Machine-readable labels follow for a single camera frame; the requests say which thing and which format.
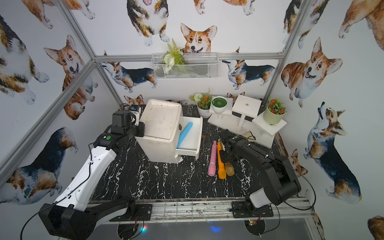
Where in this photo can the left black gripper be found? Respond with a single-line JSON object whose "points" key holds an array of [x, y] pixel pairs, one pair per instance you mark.
{"points": [[139, 129]]}

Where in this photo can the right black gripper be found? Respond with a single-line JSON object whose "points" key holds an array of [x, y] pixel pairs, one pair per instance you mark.
{"points": [[223, 159]]}

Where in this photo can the tan toy microphone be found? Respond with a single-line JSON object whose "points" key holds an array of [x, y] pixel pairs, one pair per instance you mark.
{"points": [[230, 171]]}

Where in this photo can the pink toy microphone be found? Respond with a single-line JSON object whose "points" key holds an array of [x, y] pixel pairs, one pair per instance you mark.
{"points": [[213, 158]]}

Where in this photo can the white three-drawer cabinet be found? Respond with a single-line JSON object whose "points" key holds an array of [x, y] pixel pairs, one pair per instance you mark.
{"points": [[164, 122]]}

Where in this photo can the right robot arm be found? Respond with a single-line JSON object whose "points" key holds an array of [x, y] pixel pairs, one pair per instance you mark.
{"points": [[277, 177]]}

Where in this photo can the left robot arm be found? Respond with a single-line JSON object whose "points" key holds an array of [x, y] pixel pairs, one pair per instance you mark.
{"points": [[69, 216]]}

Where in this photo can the blue toy microphone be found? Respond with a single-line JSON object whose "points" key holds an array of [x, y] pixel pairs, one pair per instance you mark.
{"points": [[184, 134]]}

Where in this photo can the white tiered display stand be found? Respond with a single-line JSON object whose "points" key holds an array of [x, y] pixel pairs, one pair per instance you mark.
{"points": [[242, 116]]}

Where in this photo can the white cup green inside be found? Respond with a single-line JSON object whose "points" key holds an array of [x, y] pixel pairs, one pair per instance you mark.
{"points": [[219, 104]]}

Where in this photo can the green pot red flowers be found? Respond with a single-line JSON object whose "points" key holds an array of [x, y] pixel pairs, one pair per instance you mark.
{"points": [[274, 111]]}

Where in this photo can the potted plant red white flowers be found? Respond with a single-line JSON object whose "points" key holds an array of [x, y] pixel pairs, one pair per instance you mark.
{"points": [[203, 103]]}

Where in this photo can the green fern with white flower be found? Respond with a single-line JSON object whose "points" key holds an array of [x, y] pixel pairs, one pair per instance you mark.
{"points": [[173, 57]]}

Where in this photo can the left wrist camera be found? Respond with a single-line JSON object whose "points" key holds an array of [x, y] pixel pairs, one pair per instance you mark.
{"points": [[128, 116]]}

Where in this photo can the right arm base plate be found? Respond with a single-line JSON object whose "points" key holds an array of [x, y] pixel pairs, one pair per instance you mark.
{"points": [[245, 209]]}

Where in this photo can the white wire wall basket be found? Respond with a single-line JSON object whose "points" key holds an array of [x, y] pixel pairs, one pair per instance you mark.
{"points": [[197, 66]]}

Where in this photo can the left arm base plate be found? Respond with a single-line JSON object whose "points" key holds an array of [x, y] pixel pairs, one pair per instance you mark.
{"points": [[143, 211]]}

